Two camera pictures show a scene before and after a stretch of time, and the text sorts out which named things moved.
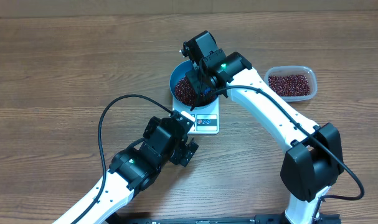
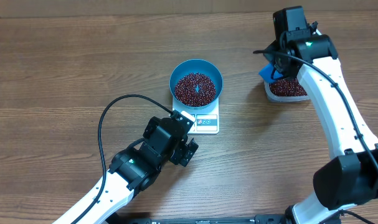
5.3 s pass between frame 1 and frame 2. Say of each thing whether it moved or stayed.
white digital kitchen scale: stayed
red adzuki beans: stayed
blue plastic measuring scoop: moved
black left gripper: stayed
